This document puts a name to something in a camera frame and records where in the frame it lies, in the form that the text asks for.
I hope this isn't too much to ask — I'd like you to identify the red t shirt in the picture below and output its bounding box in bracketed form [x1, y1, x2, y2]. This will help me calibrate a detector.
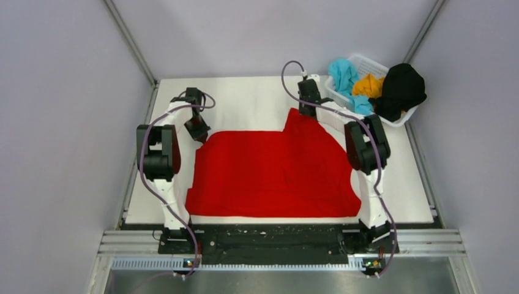
[185, 109, 361, 218]

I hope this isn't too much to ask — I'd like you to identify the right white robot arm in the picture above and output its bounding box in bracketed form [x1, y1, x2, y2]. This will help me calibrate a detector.
[297, 72, 397, 255]

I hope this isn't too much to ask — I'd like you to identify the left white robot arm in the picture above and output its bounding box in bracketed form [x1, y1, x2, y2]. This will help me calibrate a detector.
[136, 87, 216, 253]

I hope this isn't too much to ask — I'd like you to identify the teal t shirt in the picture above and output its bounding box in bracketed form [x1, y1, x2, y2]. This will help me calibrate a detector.
[328, 58, 373, 116]

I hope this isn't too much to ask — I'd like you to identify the orange t shirt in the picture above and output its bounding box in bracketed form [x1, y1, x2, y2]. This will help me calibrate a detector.
[352, 73, 385, 99]

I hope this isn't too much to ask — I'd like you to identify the white plastic laundry basket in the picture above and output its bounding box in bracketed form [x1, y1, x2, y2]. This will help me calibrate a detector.
[324, 55, 427, 127]

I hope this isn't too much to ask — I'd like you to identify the black t shirt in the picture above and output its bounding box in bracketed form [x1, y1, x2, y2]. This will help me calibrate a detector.
[369, 63, 427, 122]

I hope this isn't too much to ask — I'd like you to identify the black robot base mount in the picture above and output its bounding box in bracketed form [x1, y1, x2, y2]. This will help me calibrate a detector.
[158, 223, 400, 266]

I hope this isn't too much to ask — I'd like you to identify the white cable duct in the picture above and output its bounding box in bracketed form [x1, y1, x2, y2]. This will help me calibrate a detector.
[111, 255, 382, 272]

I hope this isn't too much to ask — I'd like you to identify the aluminium frame rail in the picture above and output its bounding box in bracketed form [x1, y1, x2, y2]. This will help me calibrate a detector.
[86, 228, 480, 293]

